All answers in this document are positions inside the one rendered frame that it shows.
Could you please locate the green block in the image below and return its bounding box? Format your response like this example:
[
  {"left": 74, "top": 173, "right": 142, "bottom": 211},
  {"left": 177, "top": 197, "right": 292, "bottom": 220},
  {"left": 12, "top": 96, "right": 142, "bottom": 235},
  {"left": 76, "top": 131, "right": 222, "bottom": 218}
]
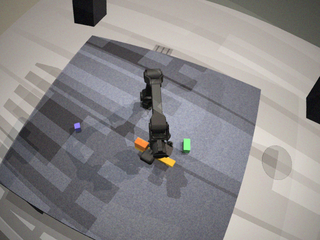
[{"left": 182, "top": 139, "right": 190, "bottom": 154}]

